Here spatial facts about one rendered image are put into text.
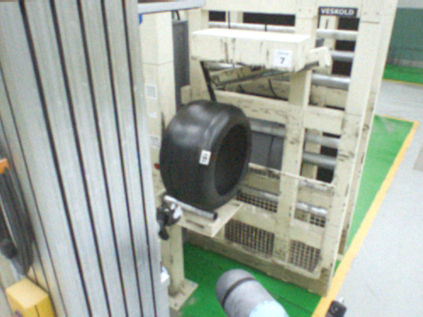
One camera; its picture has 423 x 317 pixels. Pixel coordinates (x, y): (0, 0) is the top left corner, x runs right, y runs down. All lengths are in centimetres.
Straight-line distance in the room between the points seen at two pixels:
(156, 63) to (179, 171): 56
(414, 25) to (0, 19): 1041
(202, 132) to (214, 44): 52
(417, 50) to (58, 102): 1040
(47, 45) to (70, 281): 43
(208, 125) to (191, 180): 27
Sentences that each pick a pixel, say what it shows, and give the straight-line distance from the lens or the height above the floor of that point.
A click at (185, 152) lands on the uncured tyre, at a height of 131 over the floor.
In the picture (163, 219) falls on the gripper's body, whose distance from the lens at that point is 168.
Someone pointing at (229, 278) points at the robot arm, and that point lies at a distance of 97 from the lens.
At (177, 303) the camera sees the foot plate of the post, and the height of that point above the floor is 1.
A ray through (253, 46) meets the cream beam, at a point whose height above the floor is 174.
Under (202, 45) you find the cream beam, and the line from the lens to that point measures 202.
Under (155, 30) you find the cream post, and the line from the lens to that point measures 185.
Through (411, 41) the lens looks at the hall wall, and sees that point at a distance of 1075.
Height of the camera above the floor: 205
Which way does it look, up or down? 27 degrees down
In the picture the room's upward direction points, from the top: straight up
